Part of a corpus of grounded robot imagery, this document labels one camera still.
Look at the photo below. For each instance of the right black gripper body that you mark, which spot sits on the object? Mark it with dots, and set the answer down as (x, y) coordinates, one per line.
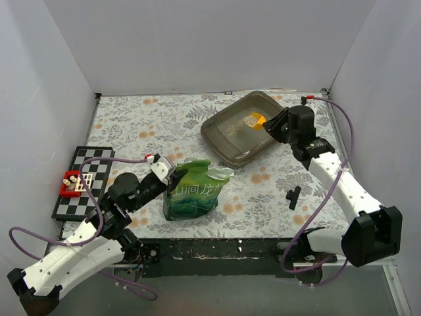
(278, 123)

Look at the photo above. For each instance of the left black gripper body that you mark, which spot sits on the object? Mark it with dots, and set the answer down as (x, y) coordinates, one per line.
(173, 178)

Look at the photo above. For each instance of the yellow plastic scoop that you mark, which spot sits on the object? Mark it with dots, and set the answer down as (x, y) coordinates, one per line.
(255, 121)

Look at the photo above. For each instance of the green litter bag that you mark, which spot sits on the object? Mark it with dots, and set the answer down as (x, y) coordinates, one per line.
(197, 193)

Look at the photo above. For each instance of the grey litter box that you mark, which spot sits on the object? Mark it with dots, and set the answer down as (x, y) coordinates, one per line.
(236, 151)

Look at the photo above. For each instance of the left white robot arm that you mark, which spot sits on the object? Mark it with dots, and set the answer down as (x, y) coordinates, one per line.
(100, 240)

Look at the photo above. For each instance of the pile of litter grains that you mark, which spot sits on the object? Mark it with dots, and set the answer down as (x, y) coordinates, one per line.
(235, 129)

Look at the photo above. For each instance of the small black clip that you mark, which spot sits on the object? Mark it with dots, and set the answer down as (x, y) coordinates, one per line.
(292, 196)

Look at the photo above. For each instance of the red tray with pieces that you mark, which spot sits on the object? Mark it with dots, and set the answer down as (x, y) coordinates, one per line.
(72, 185)

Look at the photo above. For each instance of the black white checkerboard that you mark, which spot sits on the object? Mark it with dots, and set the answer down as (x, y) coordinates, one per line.
(83, 182)

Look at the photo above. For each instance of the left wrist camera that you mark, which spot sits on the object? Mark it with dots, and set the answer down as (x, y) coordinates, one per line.
(162, 167)

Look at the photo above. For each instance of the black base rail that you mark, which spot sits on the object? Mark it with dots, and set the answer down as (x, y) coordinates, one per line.
(207, 257)

